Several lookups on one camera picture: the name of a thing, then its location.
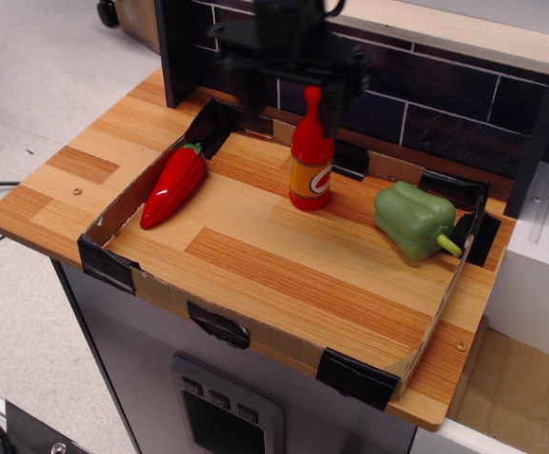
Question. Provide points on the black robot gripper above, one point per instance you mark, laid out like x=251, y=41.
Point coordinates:
x=292, y=40

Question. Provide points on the red hot sauce bottle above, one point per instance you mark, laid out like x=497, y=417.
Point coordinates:
x=311, y=157

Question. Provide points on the cardboard fence with black tape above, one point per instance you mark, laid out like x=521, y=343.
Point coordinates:
x=327, y=293

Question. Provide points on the red toy chili pepper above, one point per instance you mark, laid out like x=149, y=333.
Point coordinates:
x=183, y=171

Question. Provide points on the black vertical panel left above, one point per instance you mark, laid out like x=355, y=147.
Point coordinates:
x=187, y=52

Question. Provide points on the light wooden top shelf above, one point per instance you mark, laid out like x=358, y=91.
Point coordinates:
x=477, y=38

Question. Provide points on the green toy bell pepper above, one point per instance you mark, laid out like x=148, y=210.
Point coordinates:
x=420, y=223

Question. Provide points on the black caster wheel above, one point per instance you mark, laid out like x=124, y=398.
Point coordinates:
x=107, y=13

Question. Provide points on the white toy sink unit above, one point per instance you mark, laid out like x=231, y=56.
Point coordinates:
x=518, y=306

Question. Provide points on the grey oven control panel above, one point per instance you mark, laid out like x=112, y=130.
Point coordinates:
x=222, y=416

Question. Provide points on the black vertical post right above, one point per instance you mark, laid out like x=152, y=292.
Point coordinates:
x=530, y=161

